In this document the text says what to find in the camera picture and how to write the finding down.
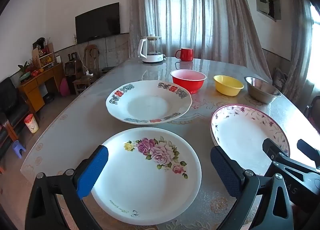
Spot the wide sheer grey curtain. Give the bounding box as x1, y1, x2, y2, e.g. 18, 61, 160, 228
128, 0, 273, 76

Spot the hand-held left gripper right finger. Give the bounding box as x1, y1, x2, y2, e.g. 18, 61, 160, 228
210, 146, 294, 230

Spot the orange wooden desk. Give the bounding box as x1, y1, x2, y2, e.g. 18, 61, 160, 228
17, 63, 66, 113

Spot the black sofa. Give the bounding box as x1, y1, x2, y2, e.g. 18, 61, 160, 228
0, 78, 38, 163

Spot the red plastic bowl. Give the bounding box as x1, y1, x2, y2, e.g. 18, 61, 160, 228
170, 69, 207, 94

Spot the pink plastic object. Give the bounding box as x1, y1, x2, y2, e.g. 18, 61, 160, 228
60, 78, 71, 96

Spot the narrow sheer grey curtain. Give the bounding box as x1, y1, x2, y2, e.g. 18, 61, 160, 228
282, 0, 314, 96

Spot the black wall television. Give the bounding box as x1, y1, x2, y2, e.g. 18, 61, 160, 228
75, 2, 121, 44

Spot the oval plate with floral rim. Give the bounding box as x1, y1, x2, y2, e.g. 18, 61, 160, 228
209, 104, 290, 177

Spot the white plate with red characters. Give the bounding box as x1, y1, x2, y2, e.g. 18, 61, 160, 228
105, 80, 192, 125

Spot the small blue plastic stool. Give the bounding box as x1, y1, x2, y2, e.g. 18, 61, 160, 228
12, 140, 26, 159

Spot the red mug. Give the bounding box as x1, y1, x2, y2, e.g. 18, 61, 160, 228
175, 48, 194, 62

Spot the white and red trash bin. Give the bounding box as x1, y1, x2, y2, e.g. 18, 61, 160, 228
24, 113, 39, 134

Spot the white glass electric kettle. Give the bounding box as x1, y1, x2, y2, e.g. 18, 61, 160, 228
138, 35, 167, 64

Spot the wooden chair with curved back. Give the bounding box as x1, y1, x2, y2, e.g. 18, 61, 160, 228
84, 45, 100, 78

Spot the dark wooden armchair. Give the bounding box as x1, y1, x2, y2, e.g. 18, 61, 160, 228
305, 95, 320, 135

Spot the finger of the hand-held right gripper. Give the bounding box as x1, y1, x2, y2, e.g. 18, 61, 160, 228
262, 138, 292, 163
297, 139, 320, 168

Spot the yellow plastic bowl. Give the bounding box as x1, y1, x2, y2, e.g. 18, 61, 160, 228
213, 75, 244, 96

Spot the bright window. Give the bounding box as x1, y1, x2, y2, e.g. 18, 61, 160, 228
310, 5, 320, 86

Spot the grey patterned bundle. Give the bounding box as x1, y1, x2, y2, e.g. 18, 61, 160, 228
274, 68, 288, 88

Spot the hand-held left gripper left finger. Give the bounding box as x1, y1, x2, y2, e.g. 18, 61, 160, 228
25, 145, 109, 230

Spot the stainless steel bowl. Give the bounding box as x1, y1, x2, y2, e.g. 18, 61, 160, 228
244, 76, 282, 104

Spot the wall electrical panel box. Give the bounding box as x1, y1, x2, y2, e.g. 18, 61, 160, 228
255, 0, 282, 22

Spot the small wooden stool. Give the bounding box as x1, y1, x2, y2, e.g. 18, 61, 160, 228
73, 76, 92, 95

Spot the white plate with pink roses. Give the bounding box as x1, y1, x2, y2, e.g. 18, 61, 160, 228
91, 127, 202, 226

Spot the cluttered shelf unit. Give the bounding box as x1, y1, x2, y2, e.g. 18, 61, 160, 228
32, 37, 56, 69

